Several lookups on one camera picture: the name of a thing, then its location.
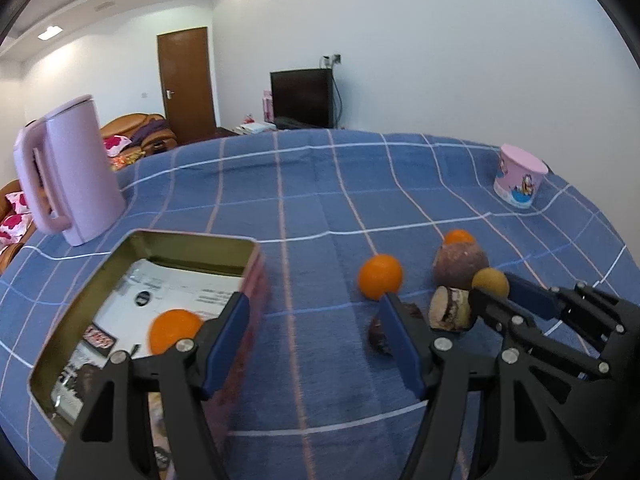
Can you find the pink rectangular tin box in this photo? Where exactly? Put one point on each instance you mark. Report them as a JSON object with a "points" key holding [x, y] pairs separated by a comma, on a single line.
{"points": [[213, 254]]}

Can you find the wall power socket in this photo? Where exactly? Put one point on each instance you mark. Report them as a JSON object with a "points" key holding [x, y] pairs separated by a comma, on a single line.
{"points": [[329, 61]]}

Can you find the pink cartoon mug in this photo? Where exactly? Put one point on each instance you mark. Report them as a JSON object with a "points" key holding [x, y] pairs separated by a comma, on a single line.
{"points": [[519, 176]]}

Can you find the orange leather sofa left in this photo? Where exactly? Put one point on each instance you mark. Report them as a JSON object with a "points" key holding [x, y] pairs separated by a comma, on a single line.
{"points": [[16, 222]]}

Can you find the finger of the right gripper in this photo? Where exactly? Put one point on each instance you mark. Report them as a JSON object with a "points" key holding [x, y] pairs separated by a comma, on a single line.
{"points": [[557, 367], [590, 312]]}

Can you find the black television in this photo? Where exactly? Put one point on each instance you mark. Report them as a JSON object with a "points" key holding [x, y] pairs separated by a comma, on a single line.
{"points": [[303, 98]]}

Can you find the small orange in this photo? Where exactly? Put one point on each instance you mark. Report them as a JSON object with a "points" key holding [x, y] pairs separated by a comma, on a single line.
{"points": [[379, 275], [457, 236]]}

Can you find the pink electric kettle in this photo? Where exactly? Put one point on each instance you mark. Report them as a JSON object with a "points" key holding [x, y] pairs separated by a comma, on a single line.
{"points": [[64, 172]]}

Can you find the round purple passion fruit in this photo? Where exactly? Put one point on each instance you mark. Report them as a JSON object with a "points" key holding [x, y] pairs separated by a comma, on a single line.
{"points": [[456, 264]]}

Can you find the printed paper leaflet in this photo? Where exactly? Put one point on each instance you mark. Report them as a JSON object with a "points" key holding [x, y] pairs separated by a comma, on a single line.
{"points": [[144, 292]]}

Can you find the blue checked tablecloth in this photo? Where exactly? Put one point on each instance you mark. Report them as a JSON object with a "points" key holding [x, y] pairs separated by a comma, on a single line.
{"points": [[316, 401]]}

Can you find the pink floral cushion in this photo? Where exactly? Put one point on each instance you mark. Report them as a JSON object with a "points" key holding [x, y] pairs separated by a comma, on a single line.
{"points": [[115, 144]]}

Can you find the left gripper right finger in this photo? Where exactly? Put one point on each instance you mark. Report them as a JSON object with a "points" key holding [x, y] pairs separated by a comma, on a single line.
{"points": [[516, 438]]}

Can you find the tv stand with clutter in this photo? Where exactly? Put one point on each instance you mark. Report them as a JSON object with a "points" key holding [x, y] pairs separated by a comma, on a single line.
{"points": [[245, 129]]}

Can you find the brown wooden door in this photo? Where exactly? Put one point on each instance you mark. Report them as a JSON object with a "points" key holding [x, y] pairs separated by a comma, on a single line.
{"points": [[186, 80]]}

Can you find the large orange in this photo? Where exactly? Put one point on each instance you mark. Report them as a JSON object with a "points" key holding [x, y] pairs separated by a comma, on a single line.
{"points": [[171, 326]]}

